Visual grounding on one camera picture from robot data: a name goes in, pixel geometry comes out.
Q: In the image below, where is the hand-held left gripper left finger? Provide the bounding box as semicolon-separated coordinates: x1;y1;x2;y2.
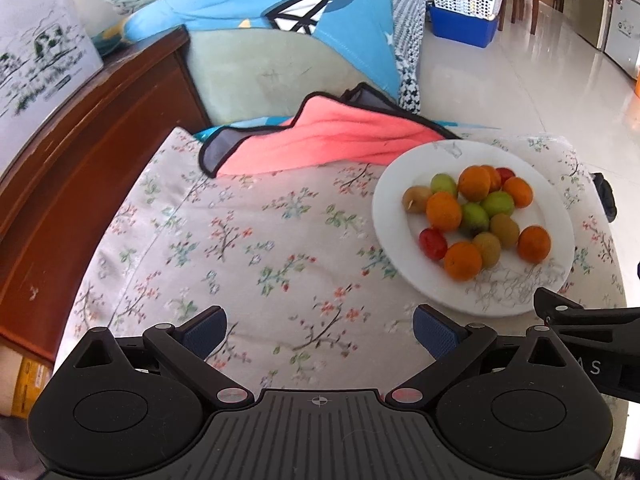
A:
72;305;256;407

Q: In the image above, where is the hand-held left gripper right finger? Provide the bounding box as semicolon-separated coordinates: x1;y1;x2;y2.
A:
385;303;573;407

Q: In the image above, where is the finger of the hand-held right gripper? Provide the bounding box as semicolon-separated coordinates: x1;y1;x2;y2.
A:
533;287;640;331

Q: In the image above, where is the white plate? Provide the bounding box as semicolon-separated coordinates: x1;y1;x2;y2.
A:
371;140;576;317

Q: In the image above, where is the brown kiwi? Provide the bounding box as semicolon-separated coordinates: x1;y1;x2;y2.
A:
402;185;433;214
472;231;502;268
489;213;521;250

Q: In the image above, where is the green jujube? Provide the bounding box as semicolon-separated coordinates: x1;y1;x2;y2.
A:
430;173;458;197
481;190;515;217
460;202;490;237

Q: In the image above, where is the floral tablecloth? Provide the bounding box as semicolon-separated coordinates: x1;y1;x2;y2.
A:
52;127;630;411

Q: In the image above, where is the yellow box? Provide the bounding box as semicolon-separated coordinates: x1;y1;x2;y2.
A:
0;345;53;418

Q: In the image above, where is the dark wooden cabinet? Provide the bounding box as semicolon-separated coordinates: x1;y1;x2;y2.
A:
0;27;211;366

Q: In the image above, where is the pink towel with black trim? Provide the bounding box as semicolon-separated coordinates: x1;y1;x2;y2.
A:
199;82;463;178

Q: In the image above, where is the white freezer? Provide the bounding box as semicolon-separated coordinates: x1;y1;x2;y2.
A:
602;0;640;81

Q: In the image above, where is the dark patterned cloth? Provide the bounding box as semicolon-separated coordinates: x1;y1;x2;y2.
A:
387;0;431;113

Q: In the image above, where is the blue plastic bin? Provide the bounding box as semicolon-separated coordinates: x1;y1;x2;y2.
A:
429;4;501;49

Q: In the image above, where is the silver fridge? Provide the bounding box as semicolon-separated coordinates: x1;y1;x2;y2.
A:
565;0;613;51

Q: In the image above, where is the white milk carton box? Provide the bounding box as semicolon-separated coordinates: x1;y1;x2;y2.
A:
0;0;105;171

